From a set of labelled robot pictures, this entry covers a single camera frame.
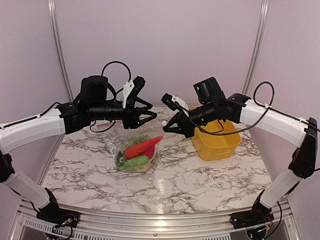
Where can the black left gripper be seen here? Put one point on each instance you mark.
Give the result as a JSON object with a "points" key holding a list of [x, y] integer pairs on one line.
{"points": [[133, 120]]}

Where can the red toy chili pepper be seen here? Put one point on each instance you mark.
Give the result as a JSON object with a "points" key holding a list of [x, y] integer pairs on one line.
{"points": [[135, 150]]}

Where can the clear zip top bag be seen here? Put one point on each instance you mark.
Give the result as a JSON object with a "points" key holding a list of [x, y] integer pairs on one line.
{"points": [[118, 148]]}

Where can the front aluminium rail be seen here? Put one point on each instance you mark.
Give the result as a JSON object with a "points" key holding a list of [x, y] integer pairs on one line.
{"points": [[108, 225]]}

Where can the green toy cucumber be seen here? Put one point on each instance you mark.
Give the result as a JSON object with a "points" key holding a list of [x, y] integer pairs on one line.
{"points": [[135, 162]]}

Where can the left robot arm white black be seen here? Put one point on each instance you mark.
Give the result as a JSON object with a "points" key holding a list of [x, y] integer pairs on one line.
{"points": [[59, 120]]}

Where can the yellow plastic basket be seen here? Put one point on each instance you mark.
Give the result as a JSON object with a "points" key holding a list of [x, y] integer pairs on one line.
{"points": [[211, 147]]}

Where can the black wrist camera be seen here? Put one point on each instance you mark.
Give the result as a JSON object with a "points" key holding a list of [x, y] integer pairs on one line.
{"points": [[209, 91], [93, 89]]}

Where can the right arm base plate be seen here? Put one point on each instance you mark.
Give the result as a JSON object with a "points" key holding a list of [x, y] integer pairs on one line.
{"points": [[249, 218]]}

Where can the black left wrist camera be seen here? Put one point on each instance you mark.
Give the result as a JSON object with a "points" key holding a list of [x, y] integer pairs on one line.
{"points": [[93, 89]]}

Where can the right aluminium frame post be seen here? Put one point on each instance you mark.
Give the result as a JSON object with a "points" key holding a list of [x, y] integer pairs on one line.
{"points": [[257, 46]]}

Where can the left aluminium frame post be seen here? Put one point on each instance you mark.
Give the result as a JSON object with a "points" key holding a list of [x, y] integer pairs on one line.
{"points": [[58, 48]]}

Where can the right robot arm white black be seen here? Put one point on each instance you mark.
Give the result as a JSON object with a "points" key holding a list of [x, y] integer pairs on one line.
{"points": [[238, 108]]}

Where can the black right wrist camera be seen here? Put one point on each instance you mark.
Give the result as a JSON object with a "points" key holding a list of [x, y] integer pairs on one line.
{"points": [[209, 91]]}

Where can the aluminium frame post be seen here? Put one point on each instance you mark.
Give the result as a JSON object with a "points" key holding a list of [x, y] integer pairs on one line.
{"points": [[58, 48], [257, 46]]}

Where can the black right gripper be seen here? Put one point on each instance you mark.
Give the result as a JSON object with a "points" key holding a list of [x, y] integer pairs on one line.
{"points": [[188, 131]]}

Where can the dark green toy broccoli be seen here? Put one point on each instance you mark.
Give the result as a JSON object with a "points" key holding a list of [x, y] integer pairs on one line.
{"points": [[137, 139]]}

